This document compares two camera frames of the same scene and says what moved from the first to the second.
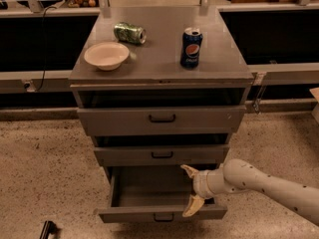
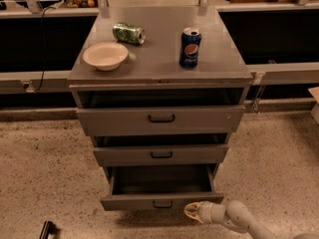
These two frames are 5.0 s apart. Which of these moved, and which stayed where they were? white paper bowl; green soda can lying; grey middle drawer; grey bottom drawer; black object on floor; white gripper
Moved: grey bottom drawer; white gripper
Stayed: black object on floor; green soda can lying; grey middle drawer; white paper bowl
